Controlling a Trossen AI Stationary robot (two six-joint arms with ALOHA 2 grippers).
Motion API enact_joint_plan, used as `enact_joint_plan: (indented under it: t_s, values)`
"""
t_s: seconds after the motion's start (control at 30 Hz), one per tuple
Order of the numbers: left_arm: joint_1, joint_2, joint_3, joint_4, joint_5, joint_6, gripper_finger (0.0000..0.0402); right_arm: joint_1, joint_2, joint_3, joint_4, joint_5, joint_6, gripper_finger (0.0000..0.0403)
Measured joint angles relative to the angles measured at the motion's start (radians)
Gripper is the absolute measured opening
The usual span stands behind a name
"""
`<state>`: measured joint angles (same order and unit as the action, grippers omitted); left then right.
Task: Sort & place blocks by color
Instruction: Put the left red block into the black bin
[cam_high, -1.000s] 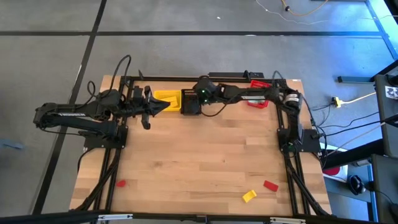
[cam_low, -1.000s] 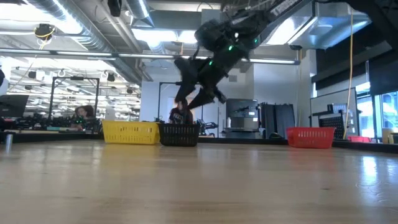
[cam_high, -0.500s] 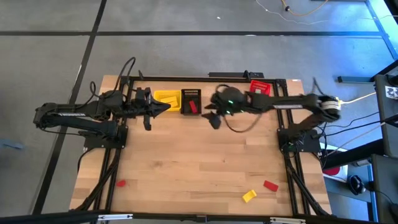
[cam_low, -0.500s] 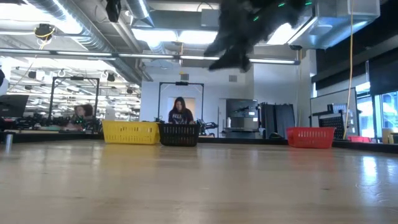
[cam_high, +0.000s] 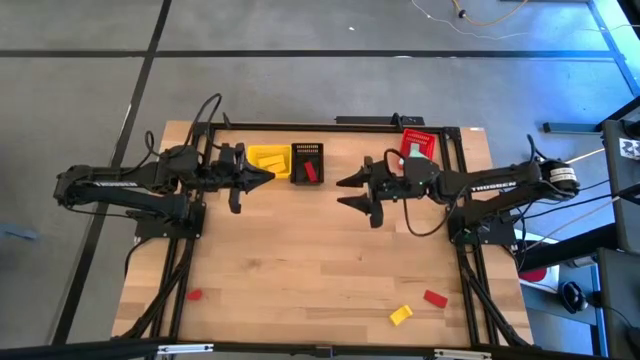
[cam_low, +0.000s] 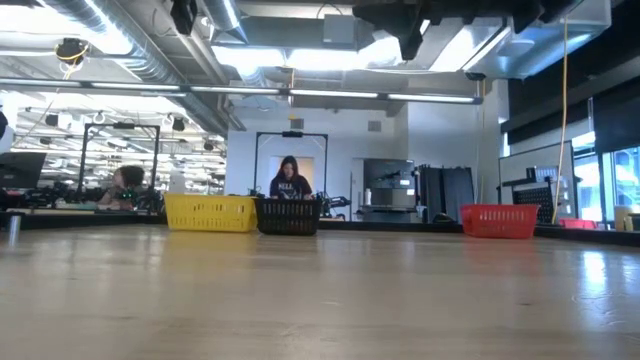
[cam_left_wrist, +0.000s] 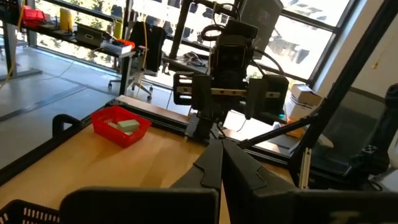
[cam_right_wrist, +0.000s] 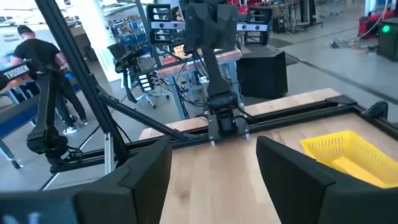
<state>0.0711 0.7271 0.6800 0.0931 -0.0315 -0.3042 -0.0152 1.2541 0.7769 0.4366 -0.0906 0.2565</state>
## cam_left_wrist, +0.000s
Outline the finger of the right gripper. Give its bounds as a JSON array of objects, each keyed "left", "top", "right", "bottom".
[
  {"left": 172, "top": 72, "right": 216, "bottom": 113},
  {"left": 245, "top": 73, "right": 290, "bottom": 121}
]

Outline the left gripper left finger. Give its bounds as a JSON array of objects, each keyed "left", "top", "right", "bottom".
[{"left": 58, "top": 138, "right": 224, "bottom": 224}]

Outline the red storage bin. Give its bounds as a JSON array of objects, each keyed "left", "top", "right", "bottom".
[{"left": 22, "top": 5, "right": 47, "bottom": 29}]

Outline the brown cardboard box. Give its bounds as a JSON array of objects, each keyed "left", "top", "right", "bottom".
[{"left": 285, "top": 116, "right": 307, "bottom": 139}]

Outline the green triangle block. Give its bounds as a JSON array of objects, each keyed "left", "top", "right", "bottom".
[{"left": 108, "top": 121, "right": 135, "bottom": 136}]

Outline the grey desk leg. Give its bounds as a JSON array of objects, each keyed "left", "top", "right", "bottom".
[{"left": 2, "top": 21, "right": 43, "bottom": 82}]

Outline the grey storage box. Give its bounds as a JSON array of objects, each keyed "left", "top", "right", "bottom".
[{"left": 75, "top": 22, "right": 104, "bottom": 48}]

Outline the yellow container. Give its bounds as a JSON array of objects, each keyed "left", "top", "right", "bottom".
[{"left": 59, "top": 7, "right": 74, "bottom": 32}]

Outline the green rectangular block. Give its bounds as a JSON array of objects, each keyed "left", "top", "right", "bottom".
[{"left": 116, "top": 119, "right": 141, "bottom": 133}]

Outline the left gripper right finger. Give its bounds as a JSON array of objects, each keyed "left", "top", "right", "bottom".
[{"left": 221, "top": 138, "right": 398, "bottom": 224}]

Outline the black office chair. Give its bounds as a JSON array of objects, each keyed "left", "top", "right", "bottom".
[{"left": 108, "top": 21, "right": 168, "bottom": 101}]

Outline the white box stack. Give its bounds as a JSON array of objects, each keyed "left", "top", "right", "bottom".
[{"left": 284, "top": 83, "right": 323, "bottom": 123}]

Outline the yellow cylinder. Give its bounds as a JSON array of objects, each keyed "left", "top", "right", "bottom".
[{"left": 113, "top": 19, "right": 124, "bottom": 40}]

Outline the black camera cable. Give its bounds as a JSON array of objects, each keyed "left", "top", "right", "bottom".
[{"left": 200, "top": 2, "right": 242, "bottom": 43}]

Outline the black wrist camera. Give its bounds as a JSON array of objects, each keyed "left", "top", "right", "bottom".
[{"left": 215, "top": 19, "right": 260, "bottom": 73}]

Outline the silver aluminium bracket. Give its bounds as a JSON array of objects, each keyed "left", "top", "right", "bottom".
[{"left": 297, "top": 147, "right": 312, "bottom": 190}]

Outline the black stand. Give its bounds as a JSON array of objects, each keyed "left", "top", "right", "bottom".
[{"left": 357, "top": 82, "right": 398, "bottom": 191}]

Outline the black hanging panel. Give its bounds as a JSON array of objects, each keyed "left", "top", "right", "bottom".
[{"left": 238, "top": 0, "right": 284, "bottom": 60}]

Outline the black curved handle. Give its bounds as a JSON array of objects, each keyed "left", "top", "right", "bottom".
[{"left": 52, "top": 113, "right": 84, "bottom": 138}]

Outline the white and orange book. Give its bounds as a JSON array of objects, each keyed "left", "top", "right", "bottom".
[{"left": 99, "top": 38, "right": 137, "bottom": 56}]

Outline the black plastic basket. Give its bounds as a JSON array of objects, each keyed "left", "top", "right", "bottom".
[{"left": 0, "top": 198, "right": 62, "bottom": 224}]

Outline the black background desk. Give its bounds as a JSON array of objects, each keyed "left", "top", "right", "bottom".
[{"left": 21, "top": 24, "right": 137, "bottom": 96}]

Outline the red plastic basket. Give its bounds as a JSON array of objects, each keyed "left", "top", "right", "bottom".
[{"left": 90, "top": 105, "right": 153, "bottom": 149}]

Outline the yellow hanging cord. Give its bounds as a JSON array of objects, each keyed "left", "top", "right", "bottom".
[
  {"left": 136, "top": 17, "right": 149, "bottom": 91},
  {"left": 0, "top": 0, "right": 25, "bottom": 90}
]

